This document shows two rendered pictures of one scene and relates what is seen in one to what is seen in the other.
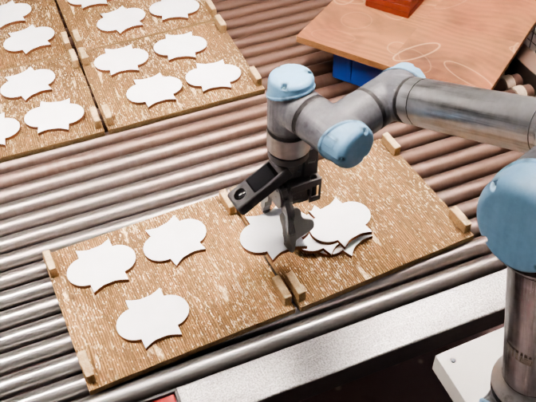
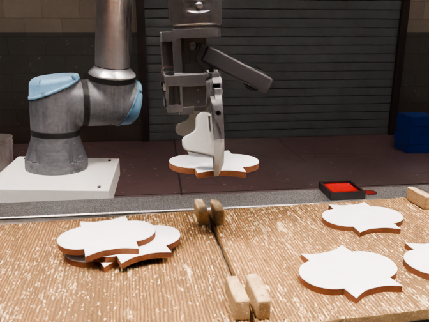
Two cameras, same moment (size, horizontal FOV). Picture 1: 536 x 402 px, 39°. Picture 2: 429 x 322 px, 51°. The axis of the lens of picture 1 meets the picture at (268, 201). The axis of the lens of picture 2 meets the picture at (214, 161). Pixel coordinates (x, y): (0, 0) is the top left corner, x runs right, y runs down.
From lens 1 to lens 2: 184 cm
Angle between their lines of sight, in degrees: 117
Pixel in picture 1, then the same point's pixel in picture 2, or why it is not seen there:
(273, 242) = not seen: hidden behind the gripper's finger
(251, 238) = (244, 160)
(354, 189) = (32, 292)
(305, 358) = not seen: hidden behind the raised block
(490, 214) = not seen: outside the picture
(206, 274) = (300, 241)
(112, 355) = (398, 208)
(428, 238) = (15, 231)
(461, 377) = (103, 182)
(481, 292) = (21, 210)
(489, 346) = (64, 186)
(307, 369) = (216, 197)
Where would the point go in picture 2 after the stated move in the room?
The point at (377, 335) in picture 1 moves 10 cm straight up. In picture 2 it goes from (142, 202) to (140, 156)
